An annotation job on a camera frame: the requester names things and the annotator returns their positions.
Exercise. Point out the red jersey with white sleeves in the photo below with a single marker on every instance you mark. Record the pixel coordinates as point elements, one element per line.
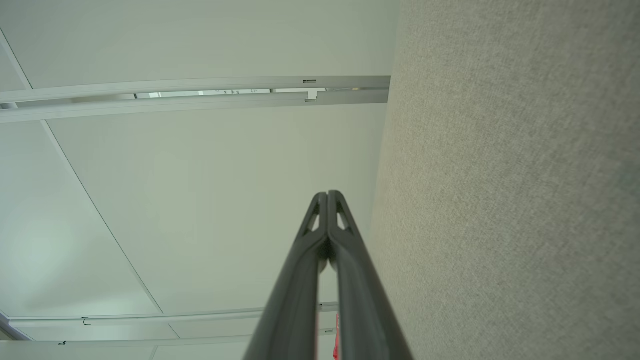
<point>336,345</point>

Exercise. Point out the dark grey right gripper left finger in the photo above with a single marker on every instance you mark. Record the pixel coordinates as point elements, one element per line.
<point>295,310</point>

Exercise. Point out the grey fabric sofa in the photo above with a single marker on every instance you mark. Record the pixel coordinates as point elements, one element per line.
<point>510,200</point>

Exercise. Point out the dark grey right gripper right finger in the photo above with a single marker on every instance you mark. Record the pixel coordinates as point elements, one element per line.
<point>365,320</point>

